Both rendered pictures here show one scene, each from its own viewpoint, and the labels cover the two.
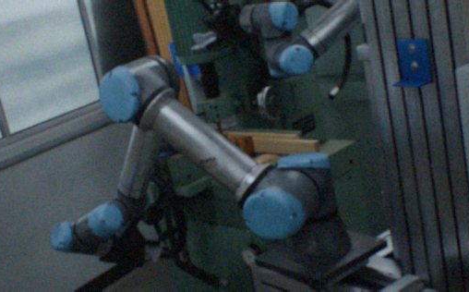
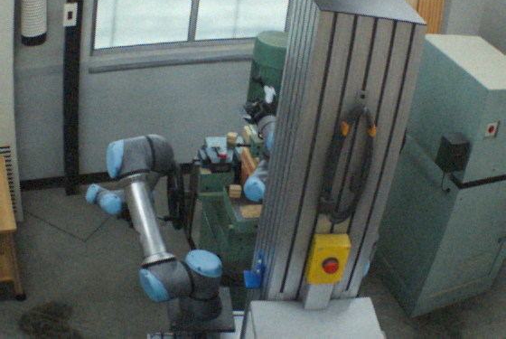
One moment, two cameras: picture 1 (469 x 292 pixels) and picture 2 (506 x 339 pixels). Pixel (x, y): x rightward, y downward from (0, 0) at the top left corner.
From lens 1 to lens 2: 131 cm
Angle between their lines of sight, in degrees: 27
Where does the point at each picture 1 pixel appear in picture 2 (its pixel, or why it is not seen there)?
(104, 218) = (107, 205)
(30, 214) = (181, 100)
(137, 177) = not seen: hidden behind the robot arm
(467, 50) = (269, 294)
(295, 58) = (251, 189)
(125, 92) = (112, 163)
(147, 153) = not seen: hidden behind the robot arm
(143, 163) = not seen: hidden behind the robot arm
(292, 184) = (171, 277)
